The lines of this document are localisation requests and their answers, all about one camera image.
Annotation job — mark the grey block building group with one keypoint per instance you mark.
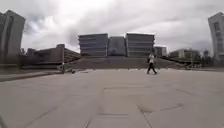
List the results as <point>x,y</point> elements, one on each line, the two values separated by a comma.
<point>116,45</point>

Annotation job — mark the person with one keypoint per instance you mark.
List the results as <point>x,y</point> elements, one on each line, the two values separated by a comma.
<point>151,62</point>

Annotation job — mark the low raised stone ledge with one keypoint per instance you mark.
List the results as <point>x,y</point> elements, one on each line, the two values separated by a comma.
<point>26,76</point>

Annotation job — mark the pale low building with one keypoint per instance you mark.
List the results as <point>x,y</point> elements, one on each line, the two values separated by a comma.
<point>185,54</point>

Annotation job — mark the low dark building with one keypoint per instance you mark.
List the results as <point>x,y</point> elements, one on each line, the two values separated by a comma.
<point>50,55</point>

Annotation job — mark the grey paved plaza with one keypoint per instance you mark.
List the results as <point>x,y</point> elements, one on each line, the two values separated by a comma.
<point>110,96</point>

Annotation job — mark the wide grey stairs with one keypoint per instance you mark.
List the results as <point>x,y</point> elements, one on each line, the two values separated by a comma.
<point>116,62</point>

